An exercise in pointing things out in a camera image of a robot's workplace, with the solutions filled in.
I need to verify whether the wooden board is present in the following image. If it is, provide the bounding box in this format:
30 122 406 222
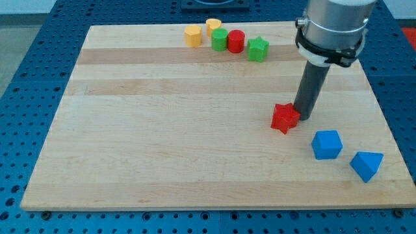
20 22 415 211

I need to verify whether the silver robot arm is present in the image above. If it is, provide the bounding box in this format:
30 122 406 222
293 0 376 120

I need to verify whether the yellow heart block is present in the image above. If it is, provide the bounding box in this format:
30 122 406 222
205 18 222 37

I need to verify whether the blue cube block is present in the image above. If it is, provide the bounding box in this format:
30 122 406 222
311 130 343 160

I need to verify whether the red star block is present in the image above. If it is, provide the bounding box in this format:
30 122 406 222
270 103 301 135

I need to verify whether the red cylinder block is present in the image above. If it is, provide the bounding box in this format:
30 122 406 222
227 30 245 53

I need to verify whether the green star block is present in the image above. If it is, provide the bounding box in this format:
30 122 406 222
247 36 270 62

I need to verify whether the green cylinder block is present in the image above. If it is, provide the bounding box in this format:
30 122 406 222
211 28 228 51

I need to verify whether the blue triangle block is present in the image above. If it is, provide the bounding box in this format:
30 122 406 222
350 151 384 183

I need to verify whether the yellow octagon block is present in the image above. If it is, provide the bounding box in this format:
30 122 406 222
184 25 202 47

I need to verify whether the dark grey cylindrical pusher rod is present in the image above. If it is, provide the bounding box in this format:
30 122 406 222
293 62 330 121

